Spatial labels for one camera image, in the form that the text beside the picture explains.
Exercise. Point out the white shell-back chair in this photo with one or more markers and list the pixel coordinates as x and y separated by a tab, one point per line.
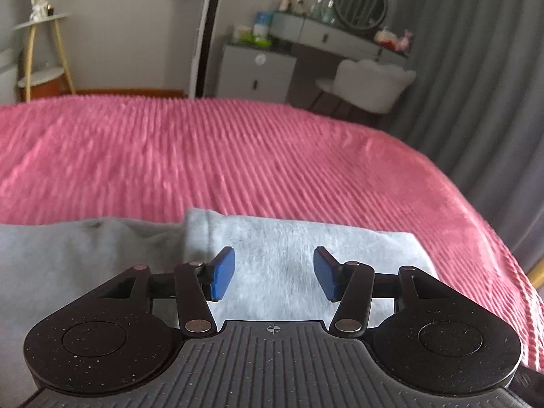
374	85

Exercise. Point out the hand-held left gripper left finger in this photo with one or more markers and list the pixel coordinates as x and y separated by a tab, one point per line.
223	272

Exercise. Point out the pink plush toy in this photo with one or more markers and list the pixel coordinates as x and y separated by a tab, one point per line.
404	42

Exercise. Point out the pink ribbed blanket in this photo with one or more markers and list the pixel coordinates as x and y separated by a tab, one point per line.
255	157

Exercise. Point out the green packet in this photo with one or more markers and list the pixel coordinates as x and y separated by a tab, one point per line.
257	41

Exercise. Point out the yellow-legged tiered side table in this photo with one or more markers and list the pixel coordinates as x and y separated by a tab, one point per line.
30	51

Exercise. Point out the red white toy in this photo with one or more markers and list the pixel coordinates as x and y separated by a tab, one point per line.
386	39

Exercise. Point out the grey curtain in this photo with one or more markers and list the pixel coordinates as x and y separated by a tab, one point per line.
467	72

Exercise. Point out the grey pants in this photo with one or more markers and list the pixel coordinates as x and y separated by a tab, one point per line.
276	263

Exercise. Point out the grey vanity desk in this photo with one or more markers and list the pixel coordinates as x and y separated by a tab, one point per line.
335	36

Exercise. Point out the grey white cabinet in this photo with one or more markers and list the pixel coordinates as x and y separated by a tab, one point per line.
255	72

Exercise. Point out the clear cosmetic bottle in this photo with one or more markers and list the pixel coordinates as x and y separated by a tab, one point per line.
317	7
329	12

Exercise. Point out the round vanity mirror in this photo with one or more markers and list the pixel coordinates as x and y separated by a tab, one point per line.
360	2

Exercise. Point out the small white tub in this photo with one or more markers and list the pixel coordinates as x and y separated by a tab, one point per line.
242	33

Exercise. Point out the white blue canister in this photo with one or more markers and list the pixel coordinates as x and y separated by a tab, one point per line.
262	25

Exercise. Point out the white round stool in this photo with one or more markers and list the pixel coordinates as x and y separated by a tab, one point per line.
7	80

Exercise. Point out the orange round box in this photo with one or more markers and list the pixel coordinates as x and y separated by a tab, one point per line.
49	88

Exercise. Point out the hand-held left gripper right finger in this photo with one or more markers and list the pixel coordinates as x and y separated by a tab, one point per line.
325	272

